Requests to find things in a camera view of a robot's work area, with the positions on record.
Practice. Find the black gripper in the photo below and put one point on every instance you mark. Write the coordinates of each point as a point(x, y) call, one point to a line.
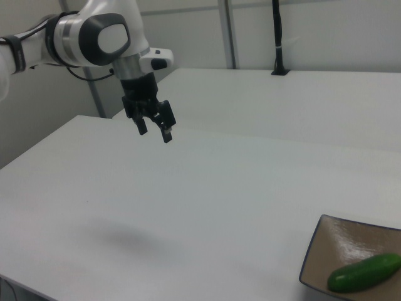
point(139, 94)

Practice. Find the green cucumber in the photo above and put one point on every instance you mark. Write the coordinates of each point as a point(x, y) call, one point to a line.
point(363, 272)

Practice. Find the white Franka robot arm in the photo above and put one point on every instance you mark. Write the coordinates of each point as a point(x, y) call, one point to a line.
point(72, 31)

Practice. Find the square brown ceramic plate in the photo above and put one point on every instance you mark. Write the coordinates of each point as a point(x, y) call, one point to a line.
point(332, 244)

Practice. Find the grey partition frame post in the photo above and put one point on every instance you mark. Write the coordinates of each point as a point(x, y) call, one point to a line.
point(228, 31)

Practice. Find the black camera stand pole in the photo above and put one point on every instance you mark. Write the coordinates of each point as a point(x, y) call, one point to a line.
point(278, 34)

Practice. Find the grey partition frame rail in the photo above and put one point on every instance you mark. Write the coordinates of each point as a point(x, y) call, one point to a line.
point(282, 7)

